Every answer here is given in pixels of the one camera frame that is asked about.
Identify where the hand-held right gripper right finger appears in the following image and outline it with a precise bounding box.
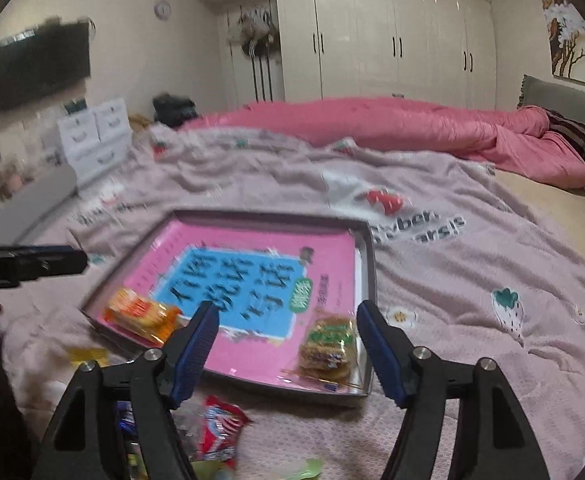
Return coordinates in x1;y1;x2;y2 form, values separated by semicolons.
356;300;553;480

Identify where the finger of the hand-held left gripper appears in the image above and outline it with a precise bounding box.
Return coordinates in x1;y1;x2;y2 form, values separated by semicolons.
0;245;88;289

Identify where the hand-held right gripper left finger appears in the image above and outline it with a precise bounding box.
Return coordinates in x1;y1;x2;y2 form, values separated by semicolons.
37;301;220;480

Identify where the clear cookie packet green label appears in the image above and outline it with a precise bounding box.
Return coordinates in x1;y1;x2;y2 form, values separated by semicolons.
296;310;362;387

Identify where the red snack packet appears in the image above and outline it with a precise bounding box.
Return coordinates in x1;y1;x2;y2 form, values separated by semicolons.
191;395;251;462

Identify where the orange biscuit packet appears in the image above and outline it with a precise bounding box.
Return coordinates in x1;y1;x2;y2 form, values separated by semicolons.
103;287;184;345

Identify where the grey shallow box tray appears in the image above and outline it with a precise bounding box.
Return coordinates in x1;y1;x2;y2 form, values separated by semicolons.
80;208;377;397

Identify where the dark blue snack packet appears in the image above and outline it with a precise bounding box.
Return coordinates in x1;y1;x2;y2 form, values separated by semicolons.
115;402;136;434

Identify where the grey padded bench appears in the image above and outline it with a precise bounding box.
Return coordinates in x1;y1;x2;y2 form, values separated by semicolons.
0;165;78;246

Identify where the pink book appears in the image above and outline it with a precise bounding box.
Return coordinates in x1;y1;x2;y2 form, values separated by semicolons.
90;217;360;388

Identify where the pink printed blanket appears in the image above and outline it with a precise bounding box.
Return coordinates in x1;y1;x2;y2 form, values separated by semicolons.
0;127;585;480

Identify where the pale green wrapper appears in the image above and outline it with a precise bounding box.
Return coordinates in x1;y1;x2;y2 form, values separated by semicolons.
192;457;324;480

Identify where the white drawer cabinet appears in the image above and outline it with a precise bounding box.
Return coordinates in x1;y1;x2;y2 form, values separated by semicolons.
56;99;133;181

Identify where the pile of dark clothes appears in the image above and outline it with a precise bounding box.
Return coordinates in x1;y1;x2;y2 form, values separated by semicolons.
152;92;198;126

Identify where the beige bed sheet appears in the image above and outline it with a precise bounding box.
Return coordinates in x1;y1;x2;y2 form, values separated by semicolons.
492;170;585;286

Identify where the pink quilt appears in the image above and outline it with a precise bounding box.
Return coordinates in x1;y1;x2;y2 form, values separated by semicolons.
187;97;585;191

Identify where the striped pillow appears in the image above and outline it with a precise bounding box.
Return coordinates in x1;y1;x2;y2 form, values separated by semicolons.
545;110;585;156

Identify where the coat rack with bags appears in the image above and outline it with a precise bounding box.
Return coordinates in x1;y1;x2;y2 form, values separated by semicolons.
225;2;283;103

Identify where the grey headboard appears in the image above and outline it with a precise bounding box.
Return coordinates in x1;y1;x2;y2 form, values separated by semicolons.
517;75;585;201

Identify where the white glossy wardrobe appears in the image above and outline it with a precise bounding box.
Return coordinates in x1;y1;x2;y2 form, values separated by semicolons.
192;0;498;111

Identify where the black wall television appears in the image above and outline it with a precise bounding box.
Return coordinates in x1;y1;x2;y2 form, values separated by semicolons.
0;20;93;113

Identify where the wall poster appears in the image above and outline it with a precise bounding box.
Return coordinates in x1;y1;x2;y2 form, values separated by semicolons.
537;0;585;86

